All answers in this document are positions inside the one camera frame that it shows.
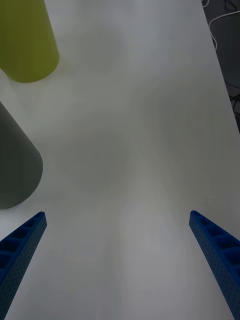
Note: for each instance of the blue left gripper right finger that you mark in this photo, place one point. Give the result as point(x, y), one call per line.
point(220, 257)

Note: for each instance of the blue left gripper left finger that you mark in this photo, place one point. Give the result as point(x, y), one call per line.
point(22, 255)

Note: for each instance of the grey plastic bin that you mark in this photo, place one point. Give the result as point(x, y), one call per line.
point(17, 162)

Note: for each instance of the yellow-green plastic bin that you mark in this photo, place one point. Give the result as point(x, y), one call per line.
point(27, 42)

